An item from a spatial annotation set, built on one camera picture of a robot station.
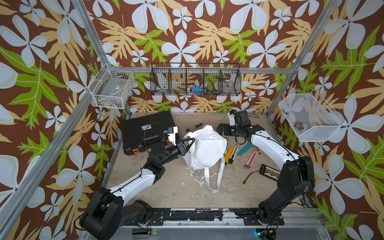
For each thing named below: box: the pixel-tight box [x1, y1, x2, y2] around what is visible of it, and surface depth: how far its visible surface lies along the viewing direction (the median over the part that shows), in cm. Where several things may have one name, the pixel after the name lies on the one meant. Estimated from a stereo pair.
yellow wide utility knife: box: [224, 146, 235, 165], surface depth 98 cm
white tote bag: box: [183, 125, 228, 193], surface depth 82 cm
